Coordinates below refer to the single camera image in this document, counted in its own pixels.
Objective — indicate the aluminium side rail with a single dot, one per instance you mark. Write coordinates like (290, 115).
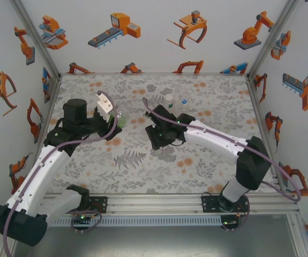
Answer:
(259, 112)
(48, 107)

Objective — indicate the floral patterned table cover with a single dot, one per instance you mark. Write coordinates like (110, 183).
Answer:
(210, 93)

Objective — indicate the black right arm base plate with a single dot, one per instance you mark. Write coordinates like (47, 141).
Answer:
(210, 204)

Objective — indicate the clear bottle green label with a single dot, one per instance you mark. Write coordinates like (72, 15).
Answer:
(122, 121)

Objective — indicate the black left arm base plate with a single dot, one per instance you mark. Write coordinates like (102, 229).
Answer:
(100, 204)

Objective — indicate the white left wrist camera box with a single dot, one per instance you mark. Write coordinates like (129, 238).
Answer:
(104, 107)

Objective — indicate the aluminium front rail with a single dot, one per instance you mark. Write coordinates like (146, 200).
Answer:
(156, 203)

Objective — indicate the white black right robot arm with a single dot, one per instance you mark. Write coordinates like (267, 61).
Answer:
(212, 139)

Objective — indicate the tall clear bottle white label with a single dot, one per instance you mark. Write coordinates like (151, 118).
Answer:
(170, 106)

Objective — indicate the aluminium lower frame post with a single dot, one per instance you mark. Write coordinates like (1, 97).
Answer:
(10, 251)
(301, 238)

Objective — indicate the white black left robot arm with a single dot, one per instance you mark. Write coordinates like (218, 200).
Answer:
(41, 174)

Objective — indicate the aluminium frame post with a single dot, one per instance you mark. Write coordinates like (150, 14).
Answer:
(10, 251)
(273, 37)
(301, 238)
(37, 37)

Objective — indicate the aluminium back rail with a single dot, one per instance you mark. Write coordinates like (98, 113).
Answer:
(153, 73)

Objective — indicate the circuit board with green light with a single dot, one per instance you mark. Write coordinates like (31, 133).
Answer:
(81, 218)
(230, 222)

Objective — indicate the round clear plastic bottle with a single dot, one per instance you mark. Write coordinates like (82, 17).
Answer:
(184, 109)

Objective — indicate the grey metal panel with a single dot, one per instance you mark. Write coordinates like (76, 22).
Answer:
(156, 242)

